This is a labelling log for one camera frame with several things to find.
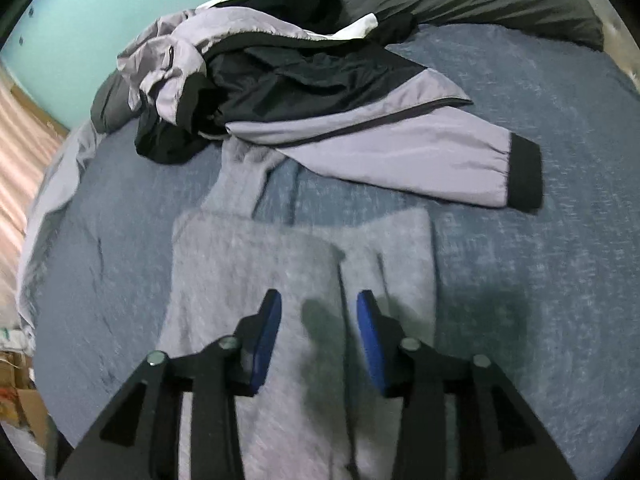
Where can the light grey and black jacket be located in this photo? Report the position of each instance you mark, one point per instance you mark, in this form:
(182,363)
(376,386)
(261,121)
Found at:
(400,150)

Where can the cardboard box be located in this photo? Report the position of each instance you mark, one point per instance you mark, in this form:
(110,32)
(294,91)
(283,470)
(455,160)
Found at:
(22,405)

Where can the light grey blanket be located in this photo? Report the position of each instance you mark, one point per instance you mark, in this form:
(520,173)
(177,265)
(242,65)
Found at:
(50,200)

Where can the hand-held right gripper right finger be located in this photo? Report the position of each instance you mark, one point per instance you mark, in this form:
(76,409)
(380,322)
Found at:
(370,347)

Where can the grey knit sweater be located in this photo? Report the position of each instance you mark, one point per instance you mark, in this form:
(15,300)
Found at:
(280,270)

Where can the pink curtain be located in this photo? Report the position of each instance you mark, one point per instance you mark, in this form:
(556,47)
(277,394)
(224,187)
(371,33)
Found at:
(20,185)

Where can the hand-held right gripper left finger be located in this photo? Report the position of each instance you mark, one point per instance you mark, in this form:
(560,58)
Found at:
(265,345)

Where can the wooden window frame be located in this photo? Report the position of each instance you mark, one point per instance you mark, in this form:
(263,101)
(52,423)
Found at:
(45,112)

